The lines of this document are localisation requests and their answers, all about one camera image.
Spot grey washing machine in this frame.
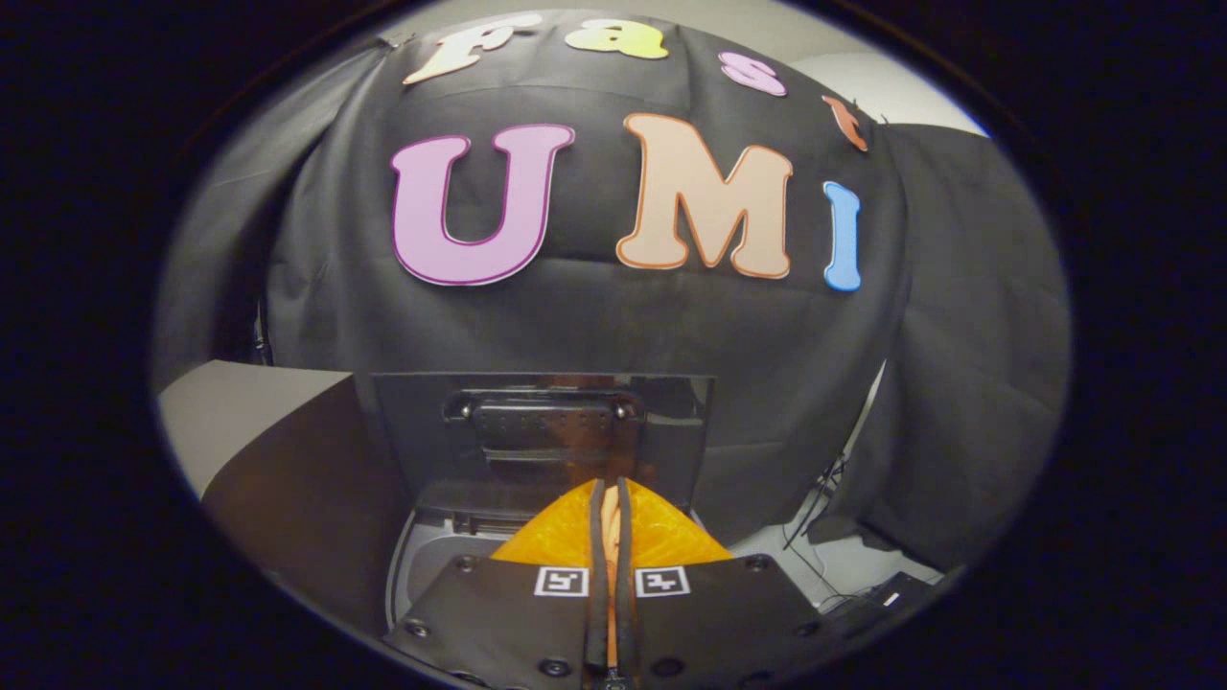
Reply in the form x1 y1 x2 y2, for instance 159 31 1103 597
386 479 731 635

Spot bundle of floor cables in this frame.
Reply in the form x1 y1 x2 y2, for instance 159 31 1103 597
781 458 866 607

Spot black backdrop cloth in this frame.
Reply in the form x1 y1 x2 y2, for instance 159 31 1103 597
153 10 1071 572

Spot dark washing machine lid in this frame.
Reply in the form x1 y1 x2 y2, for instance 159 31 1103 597
372 372 716 515

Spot black floor box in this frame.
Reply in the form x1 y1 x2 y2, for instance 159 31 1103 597
829 572 945 635

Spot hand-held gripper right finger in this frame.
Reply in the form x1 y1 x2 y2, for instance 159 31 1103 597
614 477 837 687

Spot orange garment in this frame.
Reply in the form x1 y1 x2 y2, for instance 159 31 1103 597
601 508 620 669

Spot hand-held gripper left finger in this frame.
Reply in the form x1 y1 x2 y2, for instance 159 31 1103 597
386 477 612 687

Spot white and dark cabinet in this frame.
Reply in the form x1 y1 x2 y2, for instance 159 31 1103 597
158 359 415 635

